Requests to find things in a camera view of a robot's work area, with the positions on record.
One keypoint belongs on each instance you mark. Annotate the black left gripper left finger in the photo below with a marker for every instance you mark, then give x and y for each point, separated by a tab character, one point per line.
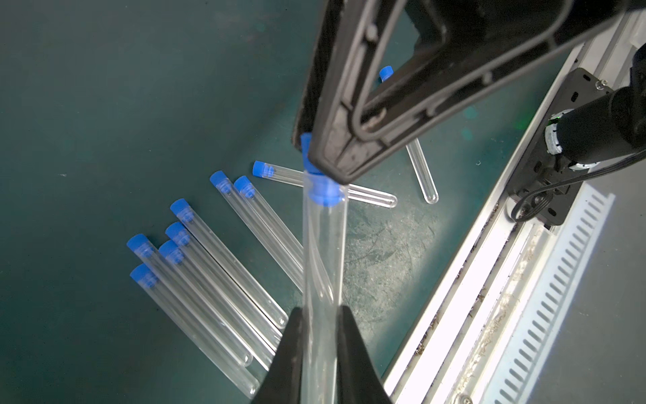
282	384

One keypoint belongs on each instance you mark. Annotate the test tube with blue stopper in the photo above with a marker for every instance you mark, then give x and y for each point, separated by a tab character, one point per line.
325	208
422	172
223	273
242	205
222	308
228	261
241	377
264	211
158	274

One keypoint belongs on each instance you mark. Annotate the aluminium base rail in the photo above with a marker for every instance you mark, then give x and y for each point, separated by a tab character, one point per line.
477	302

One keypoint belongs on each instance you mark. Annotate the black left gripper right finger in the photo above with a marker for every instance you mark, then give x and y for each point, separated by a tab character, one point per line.
357	381

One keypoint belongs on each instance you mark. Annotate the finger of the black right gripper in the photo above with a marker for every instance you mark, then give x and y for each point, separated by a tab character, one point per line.
322	92
413	64

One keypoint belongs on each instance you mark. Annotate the white slotted cable duct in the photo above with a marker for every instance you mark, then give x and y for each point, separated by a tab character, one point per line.
522	358

